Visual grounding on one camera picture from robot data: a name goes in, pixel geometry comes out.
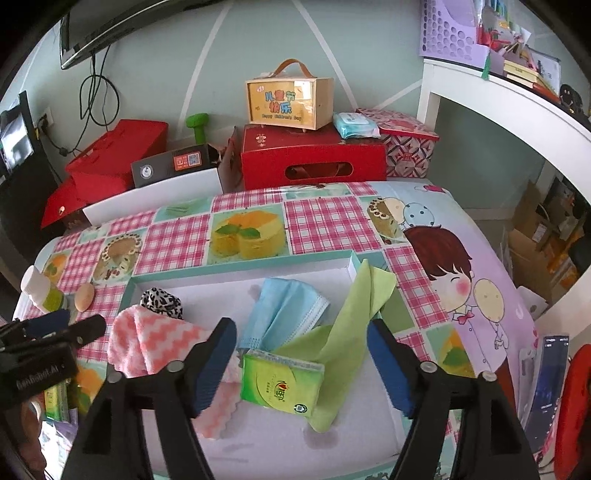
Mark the small black monitor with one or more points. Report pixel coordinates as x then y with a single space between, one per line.
16 138

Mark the cardboard boxes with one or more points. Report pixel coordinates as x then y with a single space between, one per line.
540 240

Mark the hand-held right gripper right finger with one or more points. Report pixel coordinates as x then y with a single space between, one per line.
390 364

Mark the white chair back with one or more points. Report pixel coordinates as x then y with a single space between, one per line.
152 194

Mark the red plastic object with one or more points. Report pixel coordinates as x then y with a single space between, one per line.
577 415

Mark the blue face mask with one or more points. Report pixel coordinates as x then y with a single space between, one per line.
281 309

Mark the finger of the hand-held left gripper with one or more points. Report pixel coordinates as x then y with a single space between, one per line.
46 321
78 330

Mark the black television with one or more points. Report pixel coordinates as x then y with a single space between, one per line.
92 32

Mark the beige sponge puff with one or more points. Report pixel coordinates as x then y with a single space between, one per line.
85 295

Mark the smartphone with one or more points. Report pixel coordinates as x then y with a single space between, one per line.
545 392

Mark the red patterned tin box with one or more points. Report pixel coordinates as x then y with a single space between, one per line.
408 143

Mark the wall socket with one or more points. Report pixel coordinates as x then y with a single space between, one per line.
44 119

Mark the blue wet wipes pack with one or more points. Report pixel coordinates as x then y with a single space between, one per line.
355 123

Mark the leopard print scrunchie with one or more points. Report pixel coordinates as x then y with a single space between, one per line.
161 302

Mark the green tissue pack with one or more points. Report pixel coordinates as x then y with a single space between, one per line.
281 383
57 401

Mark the white desk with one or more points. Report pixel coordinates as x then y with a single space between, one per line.
508 106

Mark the purple perforated file holder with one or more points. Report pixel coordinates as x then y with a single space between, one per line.
448 32

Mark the white pill bottle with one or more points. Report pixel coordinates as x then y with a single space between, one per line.
44 290

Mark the black cardboard box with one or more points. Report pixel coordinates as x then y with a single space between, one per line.
171 164

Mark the printed plaid tablecloth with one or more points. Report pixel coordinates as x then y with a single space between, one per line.
314 226

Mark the white tray with teal rim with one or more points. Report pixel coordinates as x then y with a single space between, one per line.
286 443

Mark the green dumbbell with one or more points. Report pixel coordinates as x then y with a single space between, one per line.
198 129

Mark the pink zigzag towel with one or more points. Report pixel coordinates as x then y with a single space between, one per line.
147 341

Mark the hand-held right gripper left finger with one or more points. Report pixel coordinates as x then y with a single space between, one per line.
214 364

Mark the books and stationery pile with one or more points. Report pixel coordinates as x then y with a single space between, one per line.
521 60

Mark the light green cloth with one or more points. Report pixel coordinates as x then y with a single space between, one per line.
355 314

